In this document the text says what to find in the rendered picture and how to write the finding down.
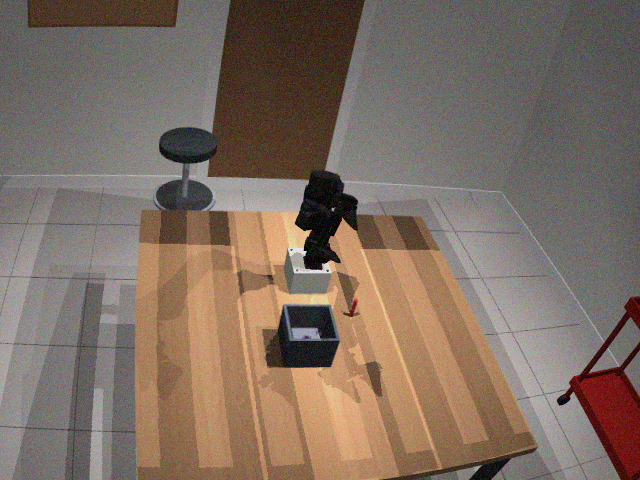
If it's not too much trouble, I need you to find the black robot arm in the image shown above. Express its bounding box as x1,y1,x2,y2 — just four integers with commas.
295,170,344,270

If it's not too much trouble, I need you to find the dark red peg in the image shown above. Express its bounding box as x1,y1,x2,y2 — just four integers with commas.
349,298,358,317

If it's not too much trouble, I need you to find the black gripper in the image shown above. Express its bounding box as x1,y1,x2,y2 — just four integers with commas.
305,192,358,264

